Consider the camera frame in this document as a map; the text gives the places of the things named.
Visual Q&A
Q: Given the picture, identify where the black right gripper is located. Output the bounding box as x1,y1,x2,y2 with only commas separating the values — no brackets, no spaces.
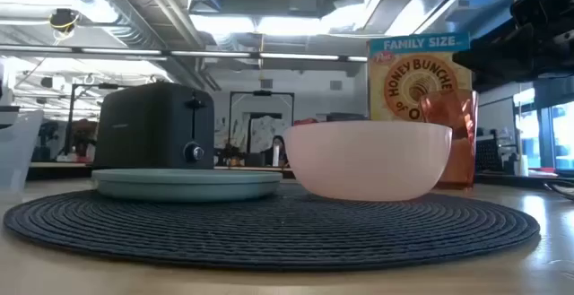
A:
451,21,574,92

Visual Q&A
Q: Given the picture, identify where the Honey Bunches cereal box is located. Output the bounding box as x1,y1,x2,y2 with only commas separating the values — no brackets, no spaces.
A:
367,32,474,123

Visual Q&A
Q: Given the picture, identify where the orange translucent cup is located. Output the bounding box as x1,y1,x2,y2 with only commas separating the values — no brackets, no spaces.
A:
419,88,480,192

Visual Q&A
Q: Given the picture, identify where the pink bowl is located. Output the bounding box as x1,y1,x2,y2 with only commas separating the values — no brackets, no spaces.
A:
283,119,454,203

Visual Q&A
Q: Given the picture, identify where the dark round woven placemat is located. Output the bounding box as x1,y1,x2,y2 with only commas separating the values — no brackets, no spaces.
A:
2,182,542,272

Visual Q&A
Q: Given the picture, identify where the light blue plate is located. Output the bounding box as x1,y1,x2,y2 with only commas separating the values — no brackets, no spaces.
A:
91,168,283,204

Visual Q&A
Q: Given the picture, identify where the black toaster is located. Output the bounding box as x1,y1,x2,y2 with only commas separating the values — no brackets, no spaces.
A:
92,82,215,170

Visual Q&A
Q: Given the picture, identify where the clear plastic bin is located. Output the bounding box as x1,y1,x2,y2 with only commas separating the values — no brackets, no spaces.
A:
0,108,45,195

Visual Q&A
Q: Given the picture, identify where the black cable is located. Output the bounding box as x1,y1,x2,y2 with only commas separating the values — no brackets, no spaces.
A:
544,180,574,201

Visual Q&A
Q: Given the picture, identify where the black stand frame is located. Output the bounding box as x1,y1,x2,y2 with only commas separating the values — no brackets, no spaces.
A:
228,90,296,155

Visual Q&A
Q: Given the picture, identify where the silver ventilation duct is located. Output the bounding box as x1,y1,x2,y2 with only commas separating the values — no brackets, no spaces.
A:
35,0,167,49

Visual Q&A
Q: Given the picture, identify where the ceiling device with yellow cable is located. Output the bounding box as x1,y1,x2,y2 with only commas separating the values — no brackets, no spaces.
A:
48,7,81,34

